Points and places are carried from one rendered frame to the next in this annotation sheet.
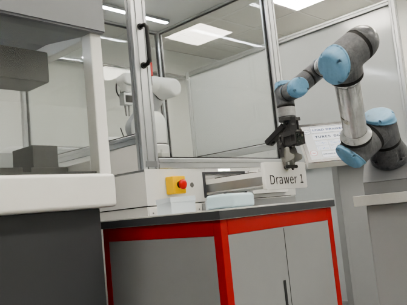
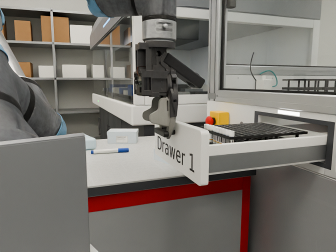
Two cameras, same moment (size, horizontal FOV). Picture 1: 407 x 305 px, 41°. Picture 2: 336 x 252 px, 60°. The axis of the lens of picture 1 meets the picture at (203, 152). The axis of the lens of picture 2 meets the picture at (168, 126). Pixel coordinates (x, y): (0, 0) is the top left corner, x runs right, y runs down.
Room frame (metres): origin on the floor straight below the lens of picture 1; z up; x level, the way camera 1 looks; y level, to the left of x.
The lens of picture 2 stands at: (2.51, -0.94, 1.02)
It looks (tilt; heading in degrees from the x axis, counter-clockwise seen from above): 8 degrees down; 116
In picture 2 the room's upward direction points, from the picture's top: straight up
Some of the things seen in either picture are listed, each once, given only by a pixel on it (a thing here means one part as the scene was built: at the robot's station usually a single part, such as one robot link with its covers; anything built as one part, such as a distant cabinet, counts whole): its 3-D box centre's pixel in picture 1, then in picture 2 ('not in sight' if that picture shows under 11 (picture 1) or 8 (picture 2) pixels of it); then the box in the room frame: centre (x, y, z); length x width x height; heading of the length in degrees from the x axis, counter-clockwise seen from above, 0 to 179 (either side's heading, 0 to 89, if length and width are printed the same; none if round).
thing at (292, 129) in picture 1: (290, 132); (156, 70); (2.19, -0.36, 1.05); 0.09 x 0.08 x 0.12; 47
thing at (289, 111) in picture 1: (286, 113); (159, 33); (2.20, -0.36, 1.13); 0.08 x 0.08 x 0.05
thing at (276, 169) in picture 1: (284, 175); (176, 144); (2.22, -0.32, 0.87); 0.29 x 0.02 x 0.11; 137
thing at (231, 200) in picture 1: (231, 200); (79, 141); (1.67, -0.07, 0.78); 0.15 x 0.10 x 0.04; 150
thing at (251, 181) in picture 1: (246, 183); (250, 142); (2.37, -0.17, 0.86); 0.40 x 0.26 x 0.06; 47
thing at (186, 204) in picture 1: (175, 205); (123, 135); (1.77, 0.11, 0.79); 0.13 x 0.09 x 0.05; 27
